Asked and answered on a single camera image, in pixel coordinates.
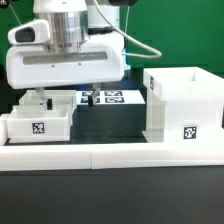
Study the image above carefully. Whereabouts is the white drawer tray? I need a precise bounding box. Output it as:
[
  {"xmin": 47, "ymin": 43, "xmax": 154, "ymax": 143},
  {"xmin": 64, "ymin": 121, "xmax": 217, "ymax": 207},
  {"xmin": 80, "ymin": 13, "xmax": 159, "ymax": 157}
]
[
  {"xmin": 19, "ymin": 90, "xmax": 77, "ymax": 111},
  {"xmin": 7, "ymin": 105, "xmax": 72, "ymax": 143}
]

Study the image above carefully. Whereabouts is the white front drawer tray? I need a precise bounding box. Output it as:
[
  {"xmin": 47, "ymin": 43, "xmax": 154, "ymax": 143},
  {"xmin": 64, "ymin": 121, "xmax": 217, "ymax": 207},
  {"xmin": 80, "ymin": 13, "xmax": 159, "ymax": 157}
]
[{"xmin": 7, "ymin": 105, "xmax": 72, "ymax": 143}]

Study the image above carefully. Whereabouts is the white U-shaped fence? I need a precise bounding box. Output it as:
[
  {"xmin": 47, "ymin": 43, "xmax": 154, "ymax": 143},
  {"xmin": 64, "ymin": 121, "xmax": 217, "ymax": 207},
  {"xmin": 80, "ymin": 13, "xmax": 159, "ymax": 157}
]
[{"xmin": 0, "ymin": 114, "xmax": 224, "ymax": 171}]

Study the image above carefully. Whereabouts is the white drawer cabinet box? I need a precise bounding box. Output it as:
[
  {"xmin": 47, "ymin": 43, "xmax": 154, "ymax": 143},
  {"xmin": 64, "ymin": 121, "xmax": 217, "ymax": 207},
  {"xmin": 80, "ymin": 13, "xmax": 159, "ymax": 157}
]
[{"xmin": 143, "ymin": 67, "xmax": 224, "ymax": 143}]

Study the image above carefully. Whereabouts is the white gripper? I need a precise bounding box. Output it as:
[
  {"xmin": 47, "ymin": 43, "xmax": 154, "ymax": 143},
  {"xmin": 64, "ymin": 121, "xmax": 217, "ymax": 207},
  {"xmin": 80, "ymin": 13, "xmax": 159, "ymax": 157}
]
[{"xmin": 6, "ymin": 32, "xmax": 124, "ymax": 110}]

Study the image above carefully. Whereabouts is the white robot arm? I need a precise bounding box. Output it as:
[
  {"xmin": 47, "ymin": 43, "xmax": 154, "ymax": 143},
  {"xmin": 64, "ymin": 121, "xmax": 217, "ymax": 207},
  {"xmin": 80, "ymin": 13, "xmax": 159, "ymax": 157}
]
[{"xmin": 6, "ymin": 0, "xmax": 125, "ymax": 109}]

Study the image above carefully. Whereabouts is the white marker sheet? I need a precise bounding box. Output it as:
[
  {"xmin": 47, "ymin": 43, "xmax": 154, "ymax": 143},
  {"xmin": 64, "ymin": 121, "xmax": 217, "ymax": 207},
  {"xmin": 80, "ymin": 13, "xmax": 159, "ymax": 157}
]
[{"xmin": 76, "ymin": 90, "xmax": 145, "ymax": 105}]

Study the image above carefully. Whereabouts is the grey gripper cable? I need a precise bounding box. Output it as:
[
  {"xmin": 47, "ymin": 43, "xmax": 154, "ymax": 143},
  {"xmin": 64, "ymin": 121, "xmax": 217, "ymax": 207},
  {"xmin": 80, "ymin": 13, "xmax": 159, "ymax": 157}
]
[{"xmin": 92, "ymin": 0, "xmax": 163, "ymax": 60}]

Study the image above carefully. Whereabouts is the thin white cable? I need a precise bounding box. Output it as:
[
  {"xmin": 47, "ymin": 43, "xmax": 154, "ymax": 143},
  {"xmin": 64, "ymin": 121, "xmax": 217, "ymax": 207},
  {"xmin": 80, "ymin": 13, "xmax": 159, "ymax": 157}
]
[{"xmin": 7, "ymin": 3, "xmax": 23, "ymax": 26}]

